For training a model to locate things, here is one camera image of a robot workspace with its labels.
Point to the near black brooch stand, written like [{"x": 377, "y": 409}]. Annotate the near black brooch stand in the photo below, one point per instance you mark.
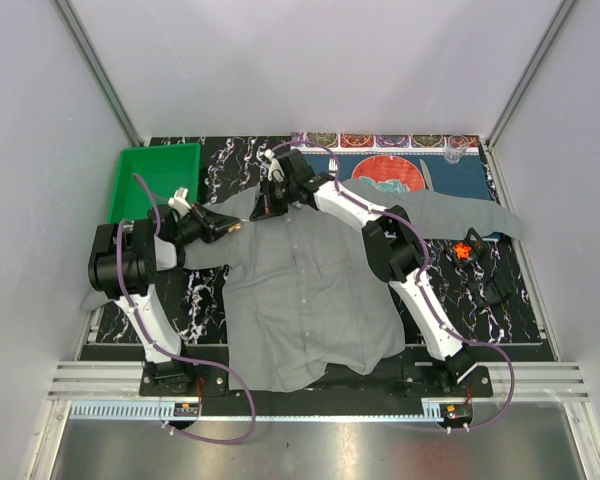
[{"x": 492, "y": 292}]

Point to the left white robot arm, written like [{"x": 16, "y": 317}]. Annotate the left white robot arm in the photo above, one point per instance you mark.
[{"x": 124, "y": 264}]

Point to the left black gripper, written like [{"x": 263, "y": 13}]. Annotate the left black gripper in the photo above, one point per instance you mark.
[{"x": 211, "y": 220}]

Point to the silver knife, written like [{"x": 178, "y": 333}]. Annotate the silver knife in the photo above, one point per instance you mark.
[{"x": 426, "y": 175}]

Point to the red and teal plate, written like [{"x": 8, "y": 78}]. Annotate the red and teal plate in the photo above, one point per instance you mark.
[{"x": 389, "y": 173}]

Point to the black brooch stand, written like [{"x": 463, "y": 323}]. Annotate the black brooch stand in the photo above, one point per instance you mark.
[
  {"x": 477, "y": 242},
  {"x": 492, "y": 292}
]

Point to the far black brooch stand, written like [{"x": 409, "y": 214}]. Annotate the far black brooch stand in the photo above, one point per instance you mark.
[{"x": 477, "y": 242}]

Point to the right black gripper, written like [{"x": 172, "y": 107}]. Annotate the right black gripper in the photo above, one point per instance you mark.
[{"x": 267, "y": 209}]

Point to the silver fork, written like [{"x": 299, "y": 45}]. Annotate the silver fork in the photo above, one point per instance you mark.
[{"x": 332, "y": 167}]

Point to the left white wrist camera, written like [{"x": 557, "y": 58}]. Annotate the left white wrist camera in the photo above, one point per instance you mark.
[{"x": 179, "y": 201}]

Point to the grey button shirt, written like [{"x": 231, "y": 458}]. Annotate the grey button shirt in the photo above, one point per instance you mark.
[{"x": 299, "y": 297}]

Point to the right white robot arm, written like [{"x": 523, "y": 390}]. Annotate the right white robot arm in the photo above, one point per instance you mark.
[{"x": 395, "y": 254}]

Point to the green plastic bin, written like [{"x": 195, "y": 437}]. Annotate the green plastic bin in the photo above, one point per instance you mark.
[{"x": 164, "y": 169}]

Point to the blue patterned placemat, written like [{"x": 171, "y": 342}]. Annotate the blue patterned placemat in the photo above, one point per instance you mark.
[{"x": 463, "y": 197}]

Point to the far orange flower brooch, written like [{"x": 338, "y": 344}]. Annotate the far orange flower brooch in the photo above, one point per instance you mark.
[{"x": 462, "y": 252}]

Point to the clear drinking glass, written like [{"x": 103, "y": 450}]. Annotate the clear drinking glass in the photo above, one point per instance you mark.
[{"x": 455, "y": 148}]

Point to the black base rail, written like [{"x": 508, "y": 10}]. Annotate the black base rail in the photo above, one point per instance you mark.
[{"x": 397, "y": 375}]

